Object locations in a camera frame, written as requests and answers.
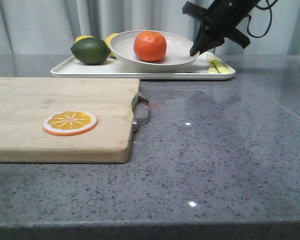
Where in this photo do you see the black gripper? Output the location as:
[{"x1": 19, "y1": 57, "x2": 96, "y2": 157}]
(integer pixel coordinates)
[{"x1": 182, "y1": 0, "x2": 259, "y2": 56}]

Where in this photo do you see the beige round plate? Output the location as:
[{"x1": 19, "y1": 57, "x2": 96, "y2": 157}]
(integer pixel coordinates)
[{"x1": 110, "y1": 30, "x2": 199, "y2": 73}]

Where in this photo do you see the orange mandarin fruit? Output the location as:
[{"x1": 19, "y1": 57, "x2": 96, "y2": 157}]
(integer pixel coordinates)
[{"x1": 133, "y1": 30, "x2": 167, "y2": 62}]

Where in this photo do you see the white rectangular tray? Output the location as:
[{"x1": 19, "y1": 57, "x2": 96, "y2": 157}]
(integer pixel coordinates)
[{"x1": 51, "y1": 54, "x2": 235, "y2": 81}]

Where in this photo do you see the yellow plastic fork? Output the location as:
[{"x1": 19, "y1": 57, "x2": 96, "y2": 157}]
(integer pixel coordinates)
[{"x1": 206, "y1": 53, "x2": 219, "y2": 74}]

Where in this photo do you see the yellow plastic knife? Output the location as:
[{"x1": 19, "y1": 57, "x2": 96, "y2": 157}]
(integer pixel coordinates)
[{"x1": 209, "y1": 54, "x2": 235, "y2": 74}]

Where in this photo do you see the right yellow lemon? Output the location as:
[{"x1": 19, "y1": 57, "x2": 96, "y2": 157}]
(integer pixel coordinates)
[{"x1": 106, "y1": 33, "x2": 118, "y2": 58}]

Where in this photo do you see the yellow lemon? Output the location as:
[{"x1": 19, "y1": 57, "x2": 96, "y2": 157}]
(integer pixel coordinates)
[
  {"x1": 106, "y1": 33, "x2": 118, "y2": 58},
  {"x1": 74, "y1": 35, "x2": 94, "y2": 43}
]

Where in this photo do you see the green lime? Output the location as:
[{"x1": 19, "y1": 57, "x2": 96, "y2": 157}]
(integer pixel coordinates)
[{"x1": 70, "y1": 38, "x2": 110, "y2": 65}]

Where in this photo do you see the left yellow lemon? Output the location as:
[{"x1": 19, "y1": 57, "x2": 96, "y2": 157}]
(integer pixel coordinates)
[{"x1": 74, "y1": 35, "x2": 94, "y2": 43}]

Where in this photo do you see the orange slice toy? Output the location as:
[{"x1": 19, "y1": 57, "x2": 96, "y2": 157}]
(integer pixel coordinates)
[{"x1": 43, "y1": 110, "x2": 98, "y2": 137}]

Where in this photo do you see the grey curtain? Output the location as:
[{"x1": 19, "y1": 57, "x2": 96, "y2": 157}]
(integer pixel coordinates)
[{"x1": 0, "y1": 0, "x2": 300, "y2": 55}]

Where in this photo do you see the wooden cutting board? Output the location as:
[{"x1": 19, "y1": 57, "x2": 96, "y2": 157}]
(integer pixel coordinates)
[{"x1": 0, "y1": 77, "x2": 140, "y2": 163}]

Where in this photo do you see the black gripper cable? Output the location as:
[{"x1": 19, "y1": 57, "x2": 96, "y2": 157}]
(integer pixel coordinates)
[{"x1": 246, "y1": 0, "x2": 279, "y2": 39}]

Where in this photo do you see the metal cutting board handle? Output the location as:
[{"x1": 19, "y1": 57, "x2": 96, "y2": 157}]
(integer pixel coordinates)
[{"x1": 132, "y1": 94, "x2": 150, "y2": 133}]

